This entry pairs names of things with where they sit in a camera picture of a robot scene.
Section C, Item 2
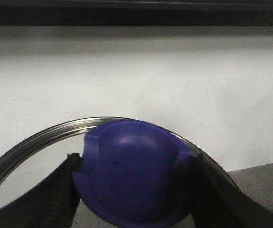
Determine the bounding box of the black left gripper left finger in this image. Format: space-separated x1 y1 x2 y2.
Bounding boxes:
0 153 81 228

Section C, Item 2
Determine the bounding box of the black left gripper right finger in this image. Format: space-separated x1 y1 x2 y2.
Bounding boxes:
191 154 273 228

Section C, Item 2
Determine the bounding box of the glass pot lid blue knob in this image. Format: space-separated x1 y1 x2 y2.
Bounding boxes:
0 118 234 228

